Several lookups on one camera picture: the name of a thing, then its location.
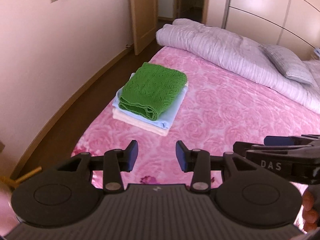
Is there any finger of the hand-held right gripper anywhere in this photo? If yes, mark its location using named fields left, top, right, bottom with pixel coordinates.
left=264, top=134, right=320, bottom=147
left=233, top=141, right=320, bottom=159

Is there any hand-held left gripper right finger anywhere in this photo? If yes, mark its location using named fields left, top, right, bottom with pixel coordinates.
left=176, top=140, right=253, bottom=193

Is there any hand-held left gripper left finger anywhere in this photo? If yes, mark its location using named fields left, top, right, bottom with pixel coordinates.
left=57, top=140, right=139, bottom=193

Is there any green knit sweater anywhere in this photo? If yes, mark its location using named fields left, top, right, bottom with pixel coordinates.
left=118, top=62, right=188, bottom=120

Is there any person's right hand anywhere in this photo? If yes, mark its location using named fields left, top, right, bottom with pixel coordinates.
left=301, top=188, right=320, bottom=233

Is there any cream folded cloth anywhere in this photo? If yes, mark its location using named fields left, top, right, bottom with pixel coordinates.
left=112, top=80, right=189, bottom=137

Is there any light blue folded cloth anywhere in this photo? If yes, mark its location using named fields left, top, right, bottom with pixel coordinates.
left=112, top=72, right=188, bottom=128

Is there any pink floral blanket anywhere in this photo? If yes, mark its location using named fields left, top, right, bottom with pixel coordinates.
left=71, top=45, right=320, bottom=190

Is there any grey striped pillow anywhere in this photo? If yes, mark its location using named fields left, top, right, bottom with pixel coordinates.
left=261, top=44, right=315, bottom=85

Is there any wooden stick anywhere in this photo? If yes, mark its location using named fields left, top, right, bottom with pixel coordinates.
left=14, top=166, right=42, bottom=183

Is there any lilac striped duvet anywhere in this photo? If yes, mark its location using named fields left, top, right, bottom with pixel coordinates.
left=155, top=18, right=320, bottom=110

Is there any cream wardrobe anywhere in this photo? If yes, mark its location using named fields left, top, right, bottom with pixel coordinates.
left=204, top=0, right=320, bottom=60

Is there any pink rounded object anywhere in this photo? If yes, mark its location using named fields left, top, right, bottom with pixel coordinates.
left=0, top=180, right=19, bottom=230

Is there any wooden door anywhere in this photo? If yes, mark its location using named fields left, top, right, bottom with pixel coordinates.
left=127, top=0, right=158, bottom=56

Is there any wooden door frame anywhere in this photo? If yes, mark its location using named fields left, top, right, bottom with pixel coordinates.
left=174, top=0, right=212, bottom=27

